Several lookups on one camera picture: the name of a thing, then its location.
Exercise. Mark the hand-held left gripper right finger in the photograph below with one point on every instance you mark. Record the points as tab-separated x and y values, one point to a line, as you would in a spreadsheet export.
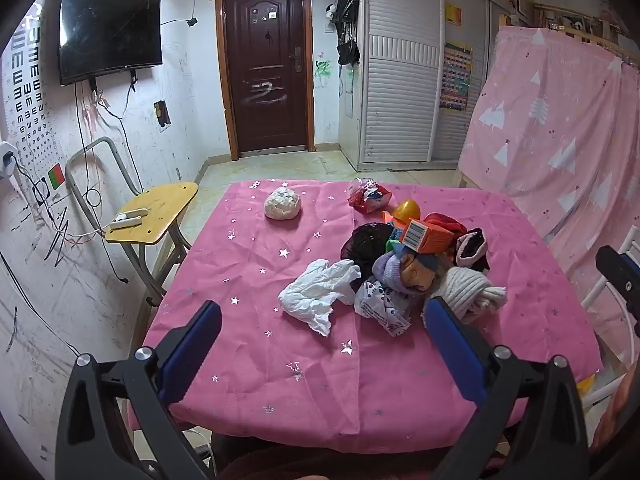
455	355

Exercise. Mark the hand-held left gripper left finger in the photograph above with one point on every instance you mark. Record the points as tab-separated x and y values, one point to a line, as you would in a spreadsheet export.
192	350

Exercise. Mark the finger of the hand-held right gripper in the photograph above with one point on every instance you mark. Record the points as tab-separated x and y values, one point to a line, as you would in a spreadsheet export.
620	275

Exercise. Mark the cream knitted sock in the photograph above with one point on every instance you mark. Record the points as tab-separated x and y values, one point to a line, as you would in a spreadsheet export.
467	290

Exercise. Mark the printed white plastic bag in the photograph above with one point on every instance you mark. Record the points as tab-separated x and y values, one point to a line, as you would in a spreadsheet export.
382	305

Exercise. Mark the tan sock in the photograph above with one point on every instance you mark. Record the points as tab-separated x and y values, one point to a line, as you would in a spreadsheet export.
417	275

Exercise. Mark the black and pink sock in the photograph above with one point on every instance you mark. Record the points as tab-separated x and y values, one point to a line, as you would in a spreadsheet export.
472	250

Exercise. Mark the purple sock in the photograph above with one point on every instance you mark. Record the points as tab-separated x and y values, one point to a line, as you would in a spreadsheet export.
392	267

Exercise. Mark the orange cardboard box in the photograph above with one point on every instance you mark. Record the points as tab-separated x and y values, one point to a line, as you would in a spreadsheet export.
425	237

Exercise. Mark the red cloth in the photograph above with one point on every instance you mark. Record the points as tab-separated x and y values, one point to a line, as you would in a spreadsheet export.
442	222

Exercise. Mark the white tissue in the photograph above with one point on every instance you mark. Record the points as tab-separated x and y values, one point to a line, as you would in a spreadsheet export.
320	290

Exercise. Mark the black mesh bag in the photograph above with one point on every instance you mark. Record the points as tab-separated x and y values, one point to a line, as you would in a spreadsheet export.
365	242

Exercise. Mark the white paper ball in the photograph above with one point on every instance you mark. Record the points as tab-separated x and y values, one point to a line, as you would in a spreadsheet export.
283	203

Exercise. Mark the red snack wrapper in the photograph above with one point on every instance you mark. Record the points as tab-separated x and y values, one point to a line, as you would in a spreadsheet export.
367	197

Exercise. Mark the person's right forearm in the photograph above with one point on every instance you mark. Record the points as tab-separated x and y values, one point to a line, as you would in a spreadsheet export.
617	415

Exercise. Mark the white metal chair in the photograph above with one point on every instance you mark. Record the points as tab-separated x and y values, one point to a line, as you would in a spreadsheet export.
602	290

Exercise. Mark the pink star tablecloth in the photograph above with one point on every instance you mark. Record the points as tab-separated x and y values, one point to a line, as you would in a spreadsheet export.
260	360

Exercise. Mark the metal chair with wooden seat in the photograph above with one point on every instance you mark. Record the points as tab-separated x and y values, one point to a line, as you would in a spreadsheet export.
155	210

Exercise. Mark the white power strip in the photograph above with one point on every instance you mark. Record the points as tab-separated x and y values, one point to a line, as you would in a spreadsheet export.
127	217

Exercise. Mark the pink tree-print curtain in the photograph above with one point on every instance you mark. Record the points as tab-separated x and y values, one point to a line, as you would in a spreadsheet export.
550	135

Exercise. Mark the red and green flag sticker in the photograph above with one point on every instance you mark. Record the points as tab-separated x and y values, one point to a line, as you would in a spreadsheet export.
56	177

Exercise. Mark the colourful chart poster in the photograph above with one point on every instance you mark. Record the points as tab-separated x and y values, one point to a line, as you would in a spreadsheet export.
456	77

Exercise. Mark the white louvered wardrobe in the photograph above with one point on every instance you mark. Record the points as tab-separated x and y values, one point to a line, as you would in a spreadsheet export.
400	85

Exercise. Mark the dark brown door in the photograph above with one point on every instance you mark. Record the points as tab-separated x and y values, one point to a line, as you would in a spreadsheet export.
265	60

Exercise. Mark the orange sticker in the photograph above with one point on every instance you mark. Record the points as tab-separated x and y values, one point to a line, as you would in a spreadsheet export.
453	13

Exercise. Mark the eye chart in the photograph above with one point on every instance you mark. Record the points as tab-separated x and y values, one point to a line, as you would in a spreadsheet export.
30	85

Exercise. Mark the hanging black bags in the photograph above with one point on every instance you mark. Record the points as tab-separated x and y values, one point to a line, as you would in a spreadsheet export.
347	25

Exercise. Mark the dark wall switch box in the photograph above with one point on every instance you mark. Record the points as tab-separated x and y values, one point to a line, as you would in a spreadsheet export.
162	115

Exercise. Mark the white wall charger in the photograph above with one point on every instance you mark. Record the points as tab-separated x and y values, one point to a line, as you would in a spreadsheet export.
6	160

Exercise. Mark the wooden bed frame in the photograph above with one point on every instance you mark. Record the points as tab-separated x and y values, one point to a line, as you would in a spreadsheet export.
550	12

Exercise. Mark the wall-mounted black television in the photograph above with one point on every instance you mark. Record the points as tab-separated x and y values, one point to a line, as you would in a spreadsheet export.
107	25

